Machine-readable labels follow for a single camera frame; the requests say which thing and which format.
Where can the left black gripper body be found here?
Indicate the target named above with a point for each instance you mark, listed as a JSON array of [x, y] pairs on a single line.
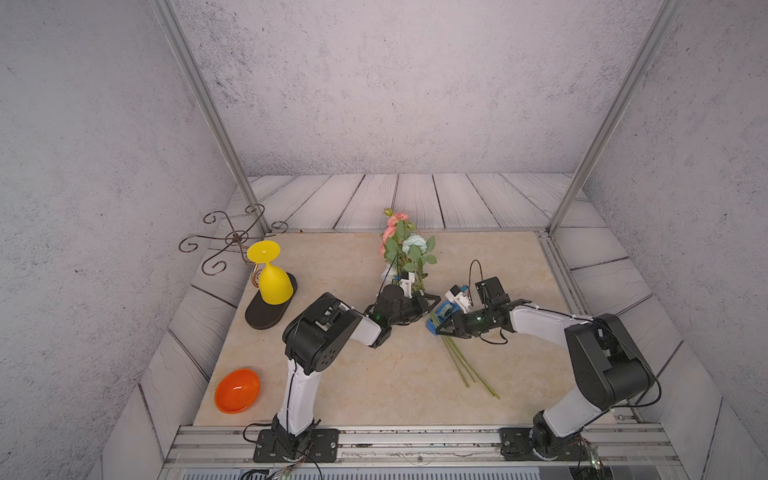
[[407, 311]]

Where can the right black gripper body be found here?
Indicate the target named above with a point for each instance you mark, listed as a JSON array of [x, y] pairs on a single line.
[[473, 323]]

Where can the blue tape dispenser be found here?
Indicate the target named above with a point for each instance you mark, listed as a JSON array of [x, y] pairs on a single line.
[[440, 315]]

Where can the artificial flower bouquet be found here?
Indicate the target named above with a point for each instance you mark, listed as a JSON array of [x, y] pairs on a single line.
[[407, 251]]

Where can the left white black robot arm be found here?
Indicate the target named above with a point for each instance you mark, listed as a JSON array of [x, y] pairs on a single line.
[[315, 338]]

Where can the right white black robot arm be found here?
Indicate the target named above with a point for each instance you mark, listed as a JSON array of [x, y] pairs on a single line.
[[607, 365]]

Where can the yellow plastic goblet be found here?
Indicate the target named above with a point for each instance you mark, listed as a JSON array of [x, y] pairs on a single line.
[[274, 283]]

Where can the orange plastic bowl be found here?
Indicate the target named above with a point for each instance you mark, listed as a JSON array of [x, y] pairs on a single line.
[[237, 391]]

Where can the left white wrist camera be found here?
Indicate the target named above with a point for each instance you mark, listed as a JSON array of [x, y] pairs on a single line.
[[406, 282]]

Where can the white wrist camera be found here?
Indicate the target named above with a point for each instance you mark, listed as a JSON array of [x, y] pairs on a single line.
[[406, 282], [461, 297]]

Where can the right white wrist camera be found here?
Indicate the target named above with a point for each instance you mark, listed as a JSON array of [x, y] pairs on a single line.
[[461, 297]]

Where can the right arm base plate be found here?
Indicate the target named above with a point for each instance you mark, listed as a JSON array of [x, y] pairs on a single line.
[[533, 444]]

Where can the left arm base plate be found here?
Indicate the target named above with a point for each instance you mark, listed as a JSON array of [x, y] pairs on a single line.
[[297, 445]]

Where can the curly metal wire stand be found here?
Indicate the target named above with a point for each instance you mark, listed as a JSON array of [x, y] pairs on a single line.
[[232, 239]]

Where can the aluminium rail front frame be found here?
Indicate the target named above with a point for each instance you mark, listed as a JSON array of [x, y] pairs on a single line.
[[602, 451]]

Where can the right aluminium corner post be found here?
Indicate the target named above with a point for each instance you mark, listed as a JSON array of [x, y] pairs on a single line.
[[659, 28]]

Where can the aluminium corner post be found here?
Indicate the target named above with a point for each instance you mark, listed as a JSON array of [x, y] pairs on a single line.
[[659, 28], [172, 29]]

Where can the left aluminium corner post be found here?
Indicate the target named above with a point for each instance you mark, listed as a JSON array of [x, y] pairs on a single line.
[[172, 29]]

